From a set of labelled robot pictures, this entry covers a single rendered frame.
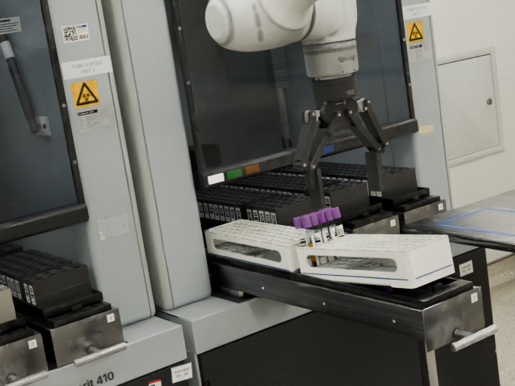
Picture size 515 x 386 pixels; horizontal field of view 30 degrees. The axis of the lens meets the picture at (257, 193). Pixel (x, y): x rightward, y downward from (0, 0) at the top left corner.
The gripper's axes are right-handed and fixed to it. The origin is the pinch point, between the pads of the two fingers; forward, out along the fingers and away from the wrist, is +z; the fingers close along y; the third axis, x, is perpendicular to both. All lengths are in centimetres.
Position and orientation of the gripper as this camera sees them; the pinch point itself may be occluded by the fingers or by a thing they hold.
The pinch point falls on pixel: (346, 192)
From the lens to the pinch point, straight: 167.9
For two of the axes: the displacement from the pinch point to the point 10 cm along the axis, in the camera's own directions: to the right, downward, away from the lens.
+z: 1.3, 9.7, 1.9
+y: 8.0, -2.2, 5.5
